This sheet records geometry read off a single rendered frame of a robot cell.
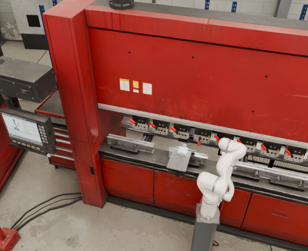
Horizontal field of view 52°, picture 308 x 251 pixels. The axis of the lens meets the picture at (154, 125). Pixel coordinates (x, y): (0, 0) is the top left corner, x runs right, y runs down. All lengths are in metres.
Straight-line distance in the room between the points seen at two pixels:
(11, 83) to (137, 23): 1.05
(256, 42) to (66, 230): 2.77
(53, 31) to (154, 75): 0.86
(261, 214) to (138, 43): 2.04
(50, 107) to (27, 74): 1.34
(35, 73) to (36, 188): 2.09
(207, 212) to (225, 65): 1.14
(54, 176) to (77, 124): 1.47
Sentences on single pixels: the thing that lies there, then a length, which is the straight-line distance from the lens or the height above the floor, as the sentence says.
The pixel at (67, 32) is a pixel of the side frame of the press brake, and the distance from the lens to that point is 2.56.
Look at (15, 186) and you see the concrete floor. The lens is 4.43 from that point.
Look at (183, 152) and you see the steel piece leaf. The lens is 3.10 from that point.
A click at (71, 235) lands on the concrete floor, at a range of 3.80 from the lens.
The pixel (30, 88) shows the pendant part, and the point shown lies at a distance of 2.51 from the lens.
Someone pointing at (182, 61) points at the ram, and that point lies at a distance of 2.53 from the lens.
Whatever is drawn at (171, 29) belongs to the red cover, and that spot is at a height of 2.23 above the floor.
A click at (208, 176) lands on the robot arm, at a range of 2.35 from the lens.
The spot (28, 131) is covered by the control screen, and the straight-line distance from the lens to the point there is 2.82.
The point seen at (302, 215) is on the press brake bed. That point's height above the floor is 0.62.
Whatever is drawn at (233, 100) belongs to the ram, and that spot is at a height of 1.69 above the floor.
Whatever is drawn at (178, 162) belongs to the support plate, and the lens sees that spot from 3.00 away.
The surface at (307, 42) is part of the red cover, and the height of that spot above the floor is 2.26.
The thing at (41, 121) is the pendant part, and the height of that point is 1.60.
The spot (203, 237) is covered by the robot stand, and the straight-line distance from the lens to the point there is 2.82.
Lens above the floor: 3.16
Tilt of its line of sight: 40 degrees down
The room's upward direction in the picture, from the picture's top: 1 degrees clockwise
